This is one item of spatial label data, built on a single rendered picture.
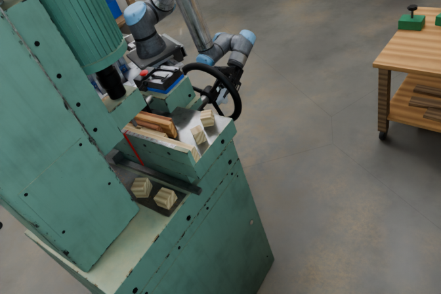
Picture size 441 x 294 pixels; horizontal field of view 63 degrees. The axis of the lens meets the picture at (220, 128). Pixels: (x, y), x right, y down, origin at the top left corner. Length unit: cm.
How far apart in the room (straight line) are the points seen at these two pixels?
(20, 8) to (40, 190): 38
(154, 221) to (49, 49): 53
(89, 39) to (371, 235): 146
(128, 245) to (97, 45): 53
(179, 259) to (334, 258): 86
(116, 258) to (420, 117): 163
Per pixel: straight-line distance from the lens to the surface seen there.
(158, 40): 182
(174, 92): 122
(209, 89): 137
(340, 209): 192
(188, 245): 115
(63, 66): 90
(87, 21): 92
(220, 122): 110
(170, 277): 114
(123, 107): 106
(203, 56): 154
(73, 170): 92
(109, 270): 104
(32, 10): 87
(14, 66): 81
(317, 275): 176
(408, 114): 212
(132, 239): 106
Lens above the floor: 158
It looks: 39 degrees down
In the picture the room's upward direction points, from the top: 20 degrees counter-clockwise
